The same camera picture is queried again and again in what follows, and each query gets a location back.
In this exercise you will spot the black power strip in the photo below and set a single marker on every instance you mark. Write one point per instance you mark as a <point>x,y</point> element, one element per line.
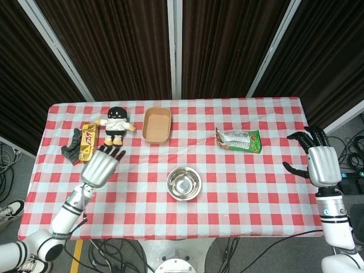
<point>352,175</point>

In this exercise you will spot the brown paper food box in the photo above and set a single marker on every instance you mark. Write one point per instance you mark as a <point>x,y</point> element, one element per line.
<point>156,125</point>

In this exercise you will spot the dark grey sock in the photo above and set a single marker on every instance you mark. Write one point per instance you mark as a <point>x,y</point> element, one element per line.
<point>72,148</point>

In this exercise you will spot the red white checkered tablecloth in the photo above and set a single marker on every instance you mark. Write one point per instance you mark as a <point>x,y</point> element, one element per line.
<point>199,221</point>

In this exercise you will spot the black seat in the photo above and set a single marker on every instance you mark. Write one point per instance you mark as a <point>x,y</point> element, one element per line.
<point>357,216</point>

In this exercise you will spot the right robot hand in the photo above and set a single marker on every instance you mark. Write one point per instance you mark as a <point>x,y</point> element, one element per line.
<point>324,166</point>

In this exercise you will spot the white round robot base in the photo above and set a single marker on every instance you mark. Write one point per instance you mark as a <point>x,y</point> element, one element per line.
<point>175,266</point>

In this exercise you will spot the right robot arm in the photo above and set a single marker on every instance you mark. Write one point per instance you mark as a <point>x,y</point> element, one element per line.
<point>335,227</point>

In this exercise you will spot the gold snack packet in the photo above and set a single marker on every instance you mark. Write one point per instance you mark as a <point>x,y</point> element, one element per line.
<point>88,142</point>

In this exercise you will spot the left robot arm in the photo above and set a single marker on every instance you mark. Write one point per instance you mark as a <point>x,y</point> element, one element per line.
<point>65,217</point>

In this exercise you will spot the white partition frame post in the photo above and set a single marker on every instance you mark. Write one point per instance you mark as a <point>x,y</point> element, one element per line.
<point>57,48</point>
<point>17,145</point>
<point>174,48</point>
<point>341,119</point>
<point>273,48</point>

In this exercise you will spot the white black sneaker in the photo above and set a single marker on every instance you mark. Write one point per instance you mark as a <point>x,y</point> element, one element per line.
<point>34,266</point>
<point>11,211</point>

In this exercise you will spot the dark brown partition panel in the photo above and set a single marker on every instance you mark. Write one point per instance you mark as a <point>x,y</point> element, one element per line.
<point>22,71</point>
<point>327,57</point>
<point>224,48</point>
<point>113,51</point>

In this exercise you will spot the plush doll black hair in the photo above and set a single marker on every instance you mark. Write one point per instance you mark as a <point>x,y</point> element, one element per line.
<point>115,125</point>

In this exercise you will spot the green snack packet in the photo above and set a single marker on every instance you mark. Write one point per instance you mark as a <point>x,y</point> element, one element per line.
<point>241,140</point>

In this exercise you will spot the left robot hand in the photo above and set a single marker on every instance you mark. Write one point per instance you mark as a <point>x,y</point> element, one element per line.
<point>99,169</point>

